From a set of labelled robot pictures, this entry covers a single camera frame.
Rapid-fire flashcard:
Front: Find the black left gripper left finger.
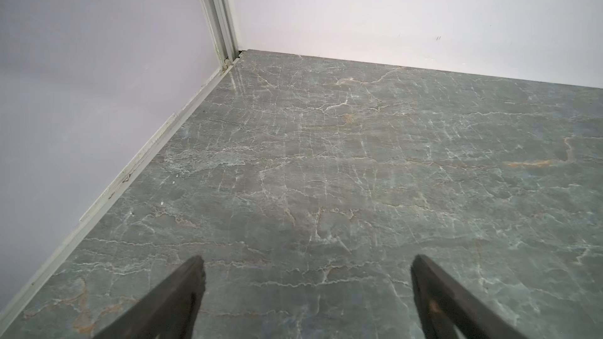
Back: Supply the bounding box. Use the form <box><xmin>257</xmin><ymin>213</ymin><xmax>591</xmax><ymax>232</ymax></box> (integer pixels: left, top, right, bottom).
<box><xmin>95</xmin><ymin>256</ymin><xmax>206</xmax><ymax>339</ymax></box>

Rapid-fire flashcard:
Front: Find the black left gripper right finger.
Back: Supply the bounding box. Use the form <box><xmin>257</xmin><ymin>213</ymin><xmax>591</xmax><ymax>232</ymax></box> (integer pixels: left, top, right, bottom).
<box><xmin>411</xmin><ymin>254</ymin><xmax>525</xmax><ymax>339</ymax></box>

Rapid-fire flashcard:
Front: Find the aluminium frame rail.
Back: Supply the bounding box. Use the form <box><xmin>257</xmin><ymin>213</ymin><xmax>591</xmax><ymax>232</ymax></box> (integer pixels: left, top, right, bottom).
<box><xmin>1</xmin><ymin>0</ymin><xmax>229</xmax><ymax>331</ymax></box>

